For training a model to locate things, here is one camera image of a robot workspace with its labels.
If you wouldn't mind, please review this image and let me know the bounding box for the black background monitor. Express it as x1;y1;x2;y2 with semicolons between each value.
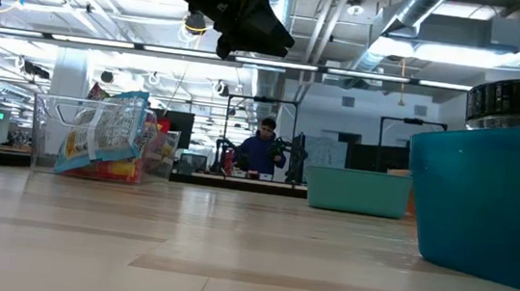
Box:
157;109;195;152

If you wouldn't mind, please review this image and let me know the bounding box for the red-edged ramen packet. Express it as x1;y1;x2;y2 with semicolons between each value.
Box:
144;115;172;135

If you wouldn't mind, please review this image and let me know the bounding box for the long ceiling light strip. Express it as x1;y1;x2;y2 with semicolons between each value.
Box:
0;24;475;95

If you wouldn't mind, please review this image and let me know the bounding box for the black aluminium table frame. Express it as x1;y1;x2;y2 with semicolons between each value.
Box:
0;149;309;200

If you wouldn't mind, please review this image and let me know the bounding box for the black gantry frame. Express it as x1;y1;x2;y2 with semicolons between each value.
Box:
223;92;300;140
375;114;451;179

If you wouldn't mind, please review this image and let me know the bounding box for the clear plastic container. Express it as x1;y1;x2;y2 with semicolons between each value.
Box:
27;92;186;190

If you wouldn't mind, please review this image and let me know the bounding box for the person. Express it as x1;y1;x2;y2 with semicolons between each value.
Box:
232;114;292;178

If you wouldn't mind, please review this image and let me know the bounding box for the light teal handled basket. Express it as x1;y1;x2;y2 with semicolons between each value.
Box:
300;164;414;221

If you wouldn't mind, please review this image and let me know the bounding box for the white building column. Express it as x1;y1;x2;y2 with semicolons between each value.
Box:
48;45;95;101

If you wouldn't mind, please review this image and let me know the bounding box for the blue white beef ramen packet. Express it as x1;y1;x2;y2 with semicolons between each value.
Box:
53;83;151;182

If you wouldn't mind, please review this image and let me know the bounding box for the yellow hanging cord hook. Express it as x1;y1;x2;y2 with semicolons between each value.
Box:
395;58;410;107

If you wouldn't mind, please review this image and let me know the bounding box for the silver round air duct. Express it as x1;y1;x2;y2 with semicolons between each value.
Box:
241;0;300;138
344;0;455;87

